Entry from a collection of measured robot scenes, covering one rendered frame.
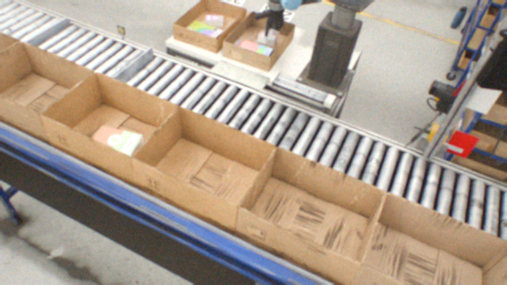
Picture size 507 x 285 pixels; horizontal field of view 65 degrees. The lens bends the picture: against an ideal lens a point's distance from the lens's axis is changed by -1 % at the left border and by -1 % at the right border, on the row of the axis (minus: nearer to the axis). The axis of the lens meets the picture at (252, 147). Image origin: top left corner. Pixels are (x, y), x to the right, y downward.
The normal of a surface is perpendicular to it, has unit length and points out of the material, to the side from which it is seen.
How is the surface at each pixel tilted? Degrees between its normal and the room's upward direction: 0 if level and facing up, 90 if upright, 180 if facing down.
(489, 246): 89
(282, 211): 2
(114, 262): 0
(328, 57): 90
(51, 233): 0
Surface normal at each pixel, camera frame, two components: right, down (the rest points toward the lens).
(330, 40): -0.44, 0.63
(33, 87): 0.07, -0.68
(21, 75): 0.90, 0.37
